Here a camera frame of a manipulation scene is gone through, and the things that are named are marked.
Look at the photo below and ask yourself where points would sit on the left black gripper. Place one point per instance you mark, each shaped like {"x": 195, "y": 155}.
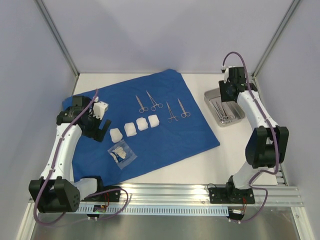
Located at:
{"x": 97, "y": 134}

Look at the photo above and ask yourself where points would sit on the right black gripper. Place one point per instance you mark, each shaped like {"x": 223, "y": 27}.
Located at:
{"x": 225, "y": 92}

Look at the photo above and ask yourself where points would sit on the straight scissors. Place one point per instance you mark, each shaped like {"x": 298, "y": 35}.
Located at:
{"x": 142, "y": 108}

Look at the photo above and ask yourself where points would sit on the long hemostat forceps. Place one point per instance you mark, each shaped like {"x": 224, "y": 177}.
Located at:
{"x": 155, "y": 105}

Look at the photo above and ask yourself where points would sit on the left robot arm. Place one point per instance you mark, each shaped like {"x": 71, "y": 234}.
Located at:
{"x": 56, "y": 191}

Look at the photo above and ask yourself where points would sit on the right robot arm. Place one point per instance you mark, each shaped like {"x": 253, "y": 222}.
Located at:
{"x": 266, "y": 147}

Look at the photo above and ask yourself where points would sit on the blue surgical drape cloth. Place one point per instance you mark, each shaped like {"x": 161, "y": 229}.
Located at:
{"x": 158, "y": 147}

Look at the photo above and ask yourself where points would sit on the white gauze pad leftmost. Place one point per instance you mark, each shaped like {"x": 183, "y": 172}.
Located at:
{"x": 116, "y": 135}

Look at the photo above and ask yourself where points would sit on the white gauze pad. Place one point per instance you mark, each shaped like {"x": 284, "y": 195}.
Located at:
{"x": 130, "y": 129}
{"x": 153, "y": 120}
{"x": 116, "y": 135}
{"x": 142, "y": 124}

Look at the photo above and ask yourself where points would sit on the stainless steel instrument tray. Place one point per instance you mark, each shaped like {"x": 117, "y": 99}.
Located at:
{"x": 231, "y": 107}

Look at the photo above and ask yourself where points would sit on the clear packet with gloves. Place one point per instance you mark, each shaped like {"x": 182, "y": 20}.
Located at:
{"x": 122, "y": 154}

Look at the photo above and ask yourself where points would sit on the white gauze pad rightmost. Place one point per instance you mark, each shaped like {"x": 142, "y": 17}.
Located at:
{"x": 153, "y": 120}

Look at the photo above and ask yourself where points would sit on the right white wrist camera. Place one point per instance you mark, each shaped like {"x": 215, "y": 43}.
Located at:
{"x": 225, "y": 71}

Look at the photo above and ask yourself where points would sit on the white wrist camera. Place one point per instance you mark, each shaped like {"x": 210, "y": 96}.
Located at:
{"x": 99, "y": 109}
{"x": 225, "y": 71}

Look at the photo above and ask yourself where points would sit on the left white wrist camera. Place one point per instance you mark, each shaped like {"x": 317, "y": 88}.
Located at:
{"x": 99, "y": 109}

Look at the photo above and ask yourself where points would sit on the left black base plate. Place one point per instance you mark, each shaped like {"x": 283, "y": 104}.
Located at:
{"x": 108, "y": 197}

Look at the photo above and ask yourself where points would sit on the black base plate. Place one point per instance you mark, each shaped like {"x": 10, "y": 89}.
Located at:
{"x": 108, "y": 197}
{"x": 224, "y": 195}

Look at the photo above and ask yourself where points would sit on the slotted cable duct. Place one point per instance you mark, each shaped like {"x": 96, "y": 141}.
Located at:
{"x": 161, "y": 210}

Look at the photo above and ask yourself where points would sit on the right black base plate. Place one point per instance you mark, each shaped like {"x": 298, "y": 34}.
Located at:
{"x": 224, "y": 195}

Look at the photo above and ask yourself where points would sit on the aluminium mounting rail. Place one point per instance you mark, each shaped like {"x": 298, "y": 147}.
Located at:
{"x": 192, "y": 194}

